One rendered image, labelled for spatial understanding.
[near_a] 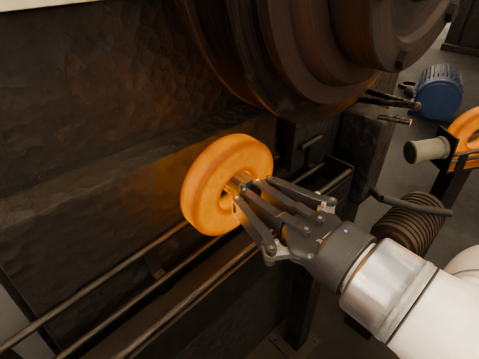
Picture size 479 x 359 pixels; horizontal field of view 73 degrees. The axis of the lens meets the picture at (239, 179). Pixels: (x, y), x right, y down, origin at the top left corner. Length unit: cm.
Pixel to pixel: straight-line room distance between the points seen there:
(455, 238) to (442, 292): 147
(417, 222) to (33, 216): 83
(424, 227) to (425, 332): 64
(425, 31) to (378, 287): 33
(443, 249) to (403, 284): 139
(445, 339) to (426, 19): 38
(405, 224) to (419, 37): 54
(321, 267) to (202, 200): 17
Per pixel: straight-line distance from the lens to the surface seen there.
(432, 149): 94
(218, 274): 52
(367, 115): 77
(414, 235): 91
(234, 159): 41
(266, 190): 42
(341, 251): 34
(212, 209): 44
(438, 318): 33
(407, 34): 48
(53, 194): 44
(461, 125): 96
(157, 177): 46
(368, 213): 174
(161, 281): 55
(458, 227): 187
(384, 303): 33
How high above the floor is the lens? 112
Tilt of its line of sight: 38 degrees down
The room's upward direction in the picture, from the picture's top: straight up
